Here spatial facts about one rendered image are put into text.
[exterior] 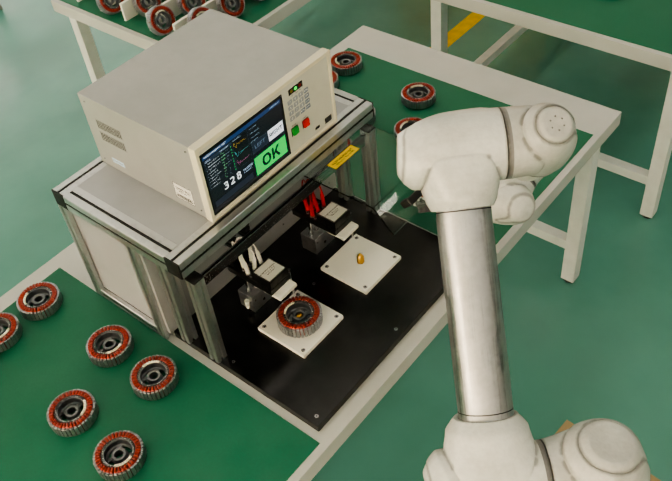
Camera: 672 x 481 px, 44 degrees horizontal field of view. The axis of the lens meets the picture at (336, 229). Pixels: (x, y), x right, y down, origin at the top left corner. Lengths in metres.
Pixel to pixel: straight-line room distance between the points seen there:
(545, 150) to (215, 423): 0.97
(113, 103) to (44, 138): 2.37
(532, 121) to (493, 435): 0.54
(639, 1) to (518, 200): 1.45
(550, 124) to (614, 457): 0.57
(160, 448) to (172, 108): 0.75
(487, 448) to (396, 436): 1.27
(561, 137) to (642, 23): 1.73
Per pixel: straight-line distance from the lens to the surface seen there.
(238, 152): 1.81
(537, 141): 1.46
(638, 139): 3.86
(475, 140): 1.46
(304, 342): 2.00
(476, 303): 1.48
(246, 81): 1.89
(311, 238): 2.18
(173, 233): 1.85
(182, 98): 1.87
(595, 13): 3.21
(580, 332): 3.04
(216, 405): 1.98
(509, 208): 2.00
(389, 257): 2.16
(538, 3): 3.25
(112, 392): 2.08
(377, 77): 2.86
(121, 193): 1.99
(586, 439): 1.53
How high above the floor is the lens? 2.35
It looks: 44 degrees down
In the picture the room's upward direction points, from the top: 7 degrees counter-clockwise
